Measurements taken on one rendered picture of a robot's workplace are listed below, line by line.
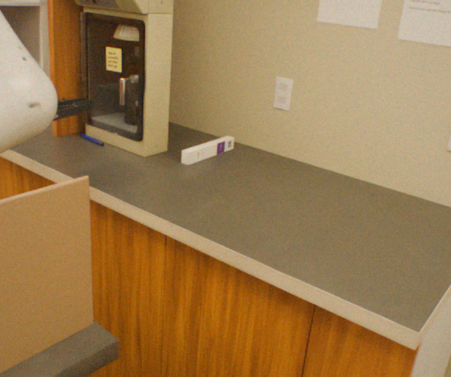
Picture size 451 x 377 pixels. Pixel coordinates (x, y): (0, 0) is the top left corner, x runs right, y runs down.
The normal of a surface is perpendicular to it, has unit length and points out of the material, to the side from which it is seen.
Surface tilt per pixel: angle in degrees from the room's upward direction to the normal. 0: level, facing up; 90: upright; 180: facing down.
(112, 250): 90
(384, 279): 0
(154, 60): 90
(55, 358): 0
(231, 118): 90
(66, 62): 90
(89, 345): 0
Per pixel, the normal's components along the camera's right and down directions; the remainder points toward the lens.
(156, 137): 0.79, 0.29
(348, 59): -0.61, 0.26
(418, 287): 0.08, -0.92
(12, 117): 0.44, 0.40
